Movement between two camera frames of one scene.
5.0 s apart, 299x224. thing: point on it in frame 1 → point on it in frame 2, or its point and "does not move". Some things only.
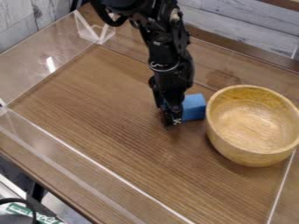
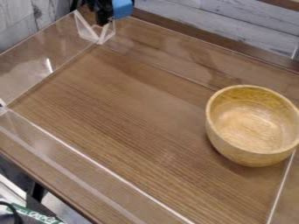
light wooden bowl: [253, 124] does not move
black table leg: [38, 192] does not move
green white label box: [42, 218] does not move
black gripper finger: [166, 115] → [103, 8]
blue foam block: [194, 107] → [122, 9]
